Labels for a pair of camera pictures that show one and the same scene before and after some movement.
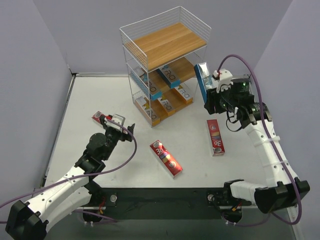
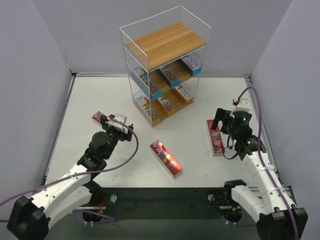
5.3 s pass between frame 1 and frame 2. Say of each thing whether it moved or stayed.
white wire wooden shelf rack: stayed
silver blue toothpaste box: stayed
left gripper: stayed
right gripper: moved
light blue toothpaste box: moved
